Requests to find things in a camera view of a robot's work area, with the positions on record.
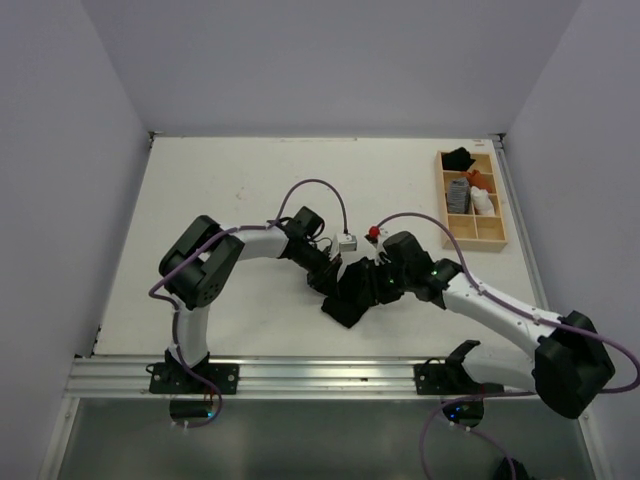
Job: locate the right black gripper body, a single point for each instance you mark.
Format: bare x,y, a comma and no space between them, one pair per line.
388,282

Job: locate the black rolled cloth in tray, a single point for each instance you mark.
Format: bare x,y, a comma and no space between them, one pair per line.
459,159

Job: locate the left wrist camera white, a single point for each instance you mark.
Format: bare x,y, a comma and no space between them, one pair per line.
344,243

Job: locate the black object bottom right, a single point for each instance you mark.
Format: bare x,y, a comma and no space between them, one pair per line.
509,469

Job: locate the black underwear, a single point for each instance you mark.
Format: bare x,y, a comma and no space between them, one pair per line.
356,292

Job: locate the grey patterned rolled cloth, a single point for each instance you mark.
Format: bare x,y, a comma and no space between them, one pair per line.
458,196

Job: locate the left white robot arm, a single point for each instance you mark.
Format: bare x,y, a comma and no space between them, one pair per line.
197,267

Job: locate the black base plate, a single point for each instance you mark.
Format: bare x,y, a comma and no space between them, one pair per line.
439,376
174,380

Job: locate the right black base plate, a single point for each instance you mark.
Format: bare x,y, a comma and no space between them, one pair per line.
439,376

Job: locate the aluminium mounting rail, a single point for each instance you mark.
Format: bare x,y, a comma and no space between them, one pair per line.
124,377

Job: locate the white rolled cloth in tray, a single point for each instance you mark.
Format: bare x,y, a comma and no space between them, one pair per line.
482,203

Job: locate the wooden compartment organizer tray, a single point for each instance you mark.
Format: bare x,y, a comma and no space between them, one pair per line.
470,204

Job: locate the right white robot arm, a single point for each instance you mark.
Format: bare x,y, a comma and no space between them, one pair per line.
559,358

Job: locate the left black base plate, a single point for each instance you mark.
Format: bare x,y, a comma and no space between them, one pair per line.
174,380

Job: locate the orange rolled cloth in tray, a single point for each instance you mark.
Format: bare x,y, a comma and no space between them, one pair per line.
479,180

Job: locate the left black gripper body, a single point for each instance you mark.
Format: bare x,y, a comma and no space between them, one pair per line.
317,263

